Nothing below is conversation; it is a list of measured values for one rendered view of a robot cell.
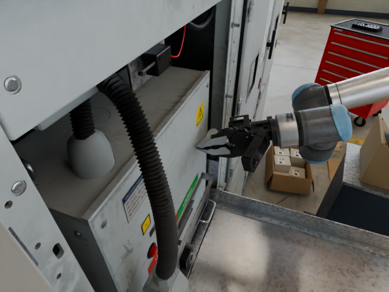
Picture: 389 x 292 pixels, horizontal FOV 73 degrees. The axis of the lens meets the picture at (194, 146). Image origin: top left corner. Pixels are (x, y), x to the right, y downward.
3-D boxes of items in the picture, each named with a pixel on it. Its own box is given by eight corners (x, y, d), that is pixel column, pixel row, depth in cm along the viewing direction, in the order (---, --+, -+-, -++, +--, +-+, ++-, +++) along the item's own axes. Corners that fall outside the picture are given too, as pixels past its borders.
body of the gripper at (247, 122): (231, 138, 76) (274, 132, 74) (231, 158, 70) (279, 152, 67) (226, 116, 72) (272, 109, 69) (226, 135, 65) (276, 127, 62)
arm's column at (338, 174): (311, 222, 195) (347, 146, 149) (356, 239, 184) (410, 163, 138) (304, 259, 173) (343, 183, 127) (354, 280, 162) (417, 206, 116)
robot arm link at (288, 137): (298, 154, 65) (298, 122, 60) (278, 156, 67) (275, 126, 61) (292, 132, 72) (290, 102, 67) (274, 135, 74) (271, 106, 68)
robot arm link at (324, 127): (349, 147, 66) (360, 129, 57) (297, 154, 69) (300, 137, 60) (339, 116, 70) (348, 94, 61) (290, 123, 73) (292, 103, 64)
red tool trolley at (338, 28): (305, 104, 329) (333, 15, 264) (327, 93, 351) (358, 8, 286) (360, 131, 285) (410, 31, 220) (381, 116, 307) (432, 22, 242)
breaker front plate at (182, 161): (207, 194, 98) (213, 73, 68) (143, 340, 63) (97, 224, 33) (204, 193, 99) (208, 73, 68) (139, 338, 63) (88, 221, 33)
